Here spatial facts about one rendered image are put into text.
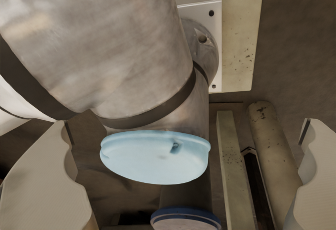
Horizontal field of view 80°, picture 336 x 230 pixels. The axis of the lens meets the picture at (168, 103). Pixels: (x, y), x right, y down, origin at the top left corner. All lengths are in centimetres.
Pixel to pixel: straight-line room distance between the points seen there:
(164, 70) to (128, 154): 9
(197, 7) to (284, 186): 61
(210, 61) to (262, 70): 59
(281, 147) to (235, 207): 27
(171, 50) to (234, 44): 31
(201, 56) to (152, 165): 17
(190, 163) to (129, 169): 7
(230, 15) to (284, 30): 42
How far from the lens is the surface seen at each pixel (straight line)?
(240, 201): 76
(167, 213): 94
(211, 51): 33
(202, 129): 21
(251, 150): 128
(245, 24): 45
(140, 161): 21
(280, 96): 101
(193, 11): 35
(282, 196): 76
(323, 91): 107
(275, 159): 81
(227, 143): 87
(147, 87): 16
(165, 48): 16
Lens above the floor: 71
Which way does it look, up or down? 46 degrees down
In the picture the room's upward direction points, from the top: 172 degrees counter-clockwise
